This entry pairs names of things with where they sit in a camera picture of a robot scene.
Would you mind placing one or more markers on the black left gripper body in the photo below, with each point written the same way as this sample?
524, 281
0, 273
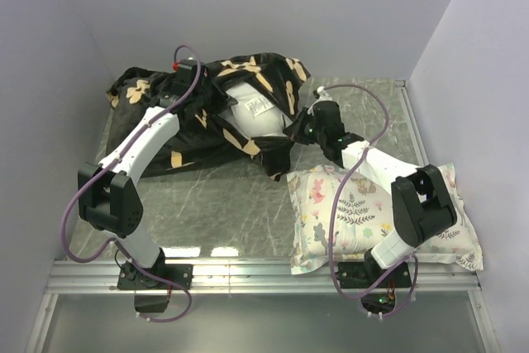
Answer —
204, 75

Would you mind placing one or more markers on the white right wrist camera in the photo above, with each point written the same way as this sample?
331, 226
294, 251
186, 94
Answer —
321, 94

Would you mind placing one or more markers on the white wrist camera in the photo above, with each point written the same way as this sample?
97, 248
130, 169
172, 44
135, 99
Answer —
321, 94
188, 65

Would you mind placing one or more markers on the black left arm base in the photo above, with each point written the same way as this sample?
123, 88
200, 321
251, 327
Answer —
153, 295

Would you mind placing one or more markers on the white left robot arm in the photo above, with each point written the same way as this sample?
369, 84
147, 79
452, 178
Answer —
108, 199

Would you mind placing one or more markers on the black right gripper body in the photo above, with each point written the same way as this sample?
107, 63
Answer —
307, 131

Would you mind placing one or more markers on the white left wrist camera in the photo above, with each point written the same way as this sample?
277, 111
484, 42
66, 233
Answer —
188, 65

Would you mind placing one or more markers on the white animal print pillow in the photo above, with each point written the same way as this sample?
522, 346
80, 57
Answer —
346, 222

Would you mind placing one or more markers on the black floral plush pillowcase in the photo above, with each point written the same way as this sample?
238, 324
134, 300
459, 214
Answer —
202, 139

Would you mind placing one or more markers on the aluminium mounting rail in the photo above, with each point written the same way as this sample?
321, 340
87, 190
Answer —
236, 276

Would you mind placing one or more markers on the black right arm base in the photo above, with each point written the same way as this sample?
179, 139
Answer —
380, 293

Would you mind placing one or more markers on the aluminium side rail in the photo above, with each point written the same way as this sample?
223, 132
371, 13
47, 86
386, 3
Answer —
401, 86

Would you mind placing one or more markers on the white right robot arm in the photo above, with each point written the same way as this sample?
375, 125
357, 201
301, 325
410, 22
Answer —
421, 204

